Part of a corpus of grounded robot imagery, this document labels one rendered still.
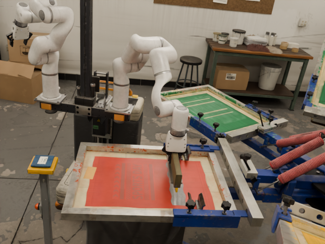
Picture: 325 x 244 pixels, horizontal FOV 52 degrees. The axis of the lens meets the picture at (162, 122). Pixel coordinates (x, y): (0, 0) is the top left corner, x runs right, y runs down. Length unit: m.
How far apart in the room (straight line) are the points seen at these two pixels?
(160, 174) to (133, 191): 0.21
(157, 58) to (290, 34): 4.40
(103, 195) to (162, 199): 0.28
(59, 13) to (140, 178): 0.95
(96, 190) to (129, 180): 0.18
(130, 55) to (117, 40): 3.53
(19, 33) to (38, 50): 0.41
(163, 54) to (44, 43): 0.68
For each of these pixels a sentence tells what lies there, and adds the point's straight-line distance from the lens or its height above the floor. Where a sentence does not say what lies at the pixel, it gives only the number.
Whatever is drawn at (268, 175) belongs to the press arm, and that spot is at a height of 1.04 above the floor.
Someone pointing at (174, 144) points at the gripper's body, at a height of 1.19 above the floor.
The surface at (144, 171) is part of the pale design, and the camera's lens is 1.82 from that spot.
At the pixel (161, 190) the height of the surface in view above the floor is 0.96.
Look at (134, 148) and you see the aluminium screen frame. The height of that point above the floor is 0.99.
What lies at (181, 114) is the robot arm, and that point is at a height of 1.37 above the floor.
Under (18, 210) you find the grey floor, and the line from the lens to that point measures 3.08.
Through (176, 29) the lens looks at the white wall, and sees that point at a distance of 5.34.
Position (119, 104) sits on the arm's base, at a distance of 2.01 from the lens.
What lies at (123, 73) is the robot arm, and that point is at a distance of 1.94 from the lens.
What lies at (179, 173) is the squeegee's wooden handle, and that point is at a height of 1.14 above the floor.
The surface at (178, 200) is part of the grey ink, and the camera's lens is 1.65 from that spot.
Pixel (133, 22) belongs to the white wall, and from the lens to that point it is 5.29.
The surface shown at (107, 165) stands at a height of 0.96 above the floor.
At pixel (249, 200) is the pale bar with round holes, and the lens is 1.63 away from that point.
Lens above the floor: 2.02
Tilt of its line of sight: 27 degrees down
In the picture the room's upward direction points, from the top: 7 degrees clockwise
